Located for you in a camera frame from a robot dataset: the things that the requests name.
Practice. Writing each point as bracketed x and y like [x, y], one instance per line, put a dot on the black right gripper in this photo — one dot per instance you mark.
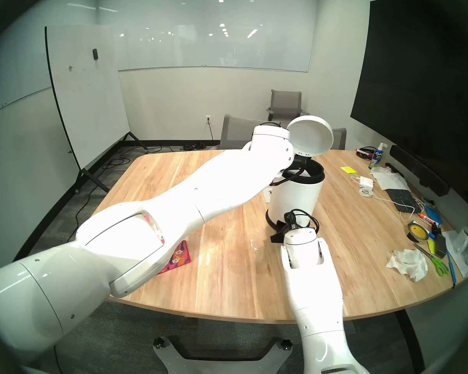
[280, 235]

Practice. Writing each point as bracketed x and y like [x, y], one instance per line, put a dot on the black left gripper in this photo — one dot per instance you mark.
[296, 164]

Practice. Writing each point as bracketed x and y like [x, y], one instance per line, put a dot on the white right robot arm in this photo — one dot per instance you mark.
[316, 291]

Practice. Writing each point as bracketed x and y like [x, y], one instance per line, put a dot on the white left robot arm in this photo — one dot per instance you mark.
[160, 221]

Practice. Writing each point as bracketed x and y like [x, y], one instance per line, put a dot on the colourful floral tissue box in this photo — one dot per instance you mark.
[177, 258]

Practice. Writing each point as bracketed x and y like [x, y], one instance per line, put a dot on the crumpled white tissue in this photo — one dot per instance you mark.
[408, 263]

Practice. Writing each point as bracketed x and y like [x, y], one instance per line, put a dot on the white pedal trash can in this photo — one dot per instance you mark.
[296, 201]

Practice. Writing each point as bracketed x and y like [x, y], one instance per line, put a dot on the table power outlet plate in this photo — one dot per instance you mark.
[266, 196]

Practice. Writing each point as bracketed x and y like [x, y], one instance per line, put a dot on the grey mesh office chair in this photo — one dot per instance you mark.
[236, 131]
[338, 139]

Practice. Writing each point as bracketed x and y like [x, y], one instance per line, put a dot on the yellow sticky note pad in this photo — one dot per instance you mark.
[348, 170]

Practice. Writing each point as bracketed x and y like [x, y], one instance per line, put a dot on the grey office chair with armrests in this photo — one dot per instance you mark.
[286, 103]

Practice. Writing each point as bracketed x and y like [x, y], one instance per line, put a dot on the white power adapter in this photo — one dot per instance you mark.
[366, 182]

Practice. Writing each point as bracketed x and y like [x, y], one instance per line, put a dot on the whiteboard cleaner spray bottle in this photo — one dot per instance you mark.
[377, 159]

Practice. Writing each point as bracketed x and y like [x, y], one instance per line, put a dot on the flat white paper towel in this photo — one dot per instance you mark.
[390, 178]

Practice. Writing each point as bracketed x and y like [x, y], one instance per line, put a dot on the black keyboard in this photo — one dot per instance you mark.
[402, 200]

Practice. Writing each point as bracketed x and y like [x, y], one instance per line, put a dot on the black video sound bar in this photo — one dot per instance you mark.
[419, 170]

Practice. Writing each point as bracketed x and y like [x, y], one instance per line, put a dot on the black tape roll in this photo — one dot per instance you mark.
[415, 235]

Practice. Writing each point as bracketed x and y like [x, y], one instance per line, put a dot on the red whiteboard marker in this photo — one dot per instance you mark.
[424, 217]

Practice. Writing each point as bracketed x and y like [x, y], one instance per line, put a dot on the blue plastic item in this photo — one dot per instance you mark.
[433, 215]

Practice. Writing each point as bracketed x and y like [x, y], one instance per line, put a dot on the black felt eraser block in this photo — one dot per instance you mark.
[440, 245]

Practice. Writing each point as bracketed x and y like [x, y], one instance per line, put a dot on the blue pen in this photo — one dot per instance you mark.
[451, 266]

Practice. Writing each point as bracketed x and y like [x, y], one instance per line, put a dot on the white mug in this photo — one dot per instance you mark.
[461, 240]

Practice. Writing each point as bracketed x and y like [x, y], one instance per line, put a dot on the white paper sheet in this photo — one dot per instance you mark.
[462, 262]

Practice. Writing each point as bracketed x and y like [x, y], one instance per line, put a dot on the rolling whiteboard on stand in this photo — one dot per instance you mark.
[85, 96]

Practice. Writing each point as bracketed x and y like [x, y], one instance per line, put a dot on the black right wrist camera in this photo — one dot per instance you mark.
[291, 218]

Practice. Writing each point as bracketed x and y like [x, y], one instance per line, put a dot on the large black wall screen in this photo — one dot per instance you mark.
[413, 73]

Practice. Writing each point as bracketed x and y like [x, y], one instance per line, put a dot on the wide glass wall whiteboard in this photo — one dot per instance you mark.
[214, 30]

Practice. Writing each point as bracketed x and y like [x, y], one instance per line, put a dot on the written wall whiteboard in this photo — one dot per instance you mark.
[4, 81]

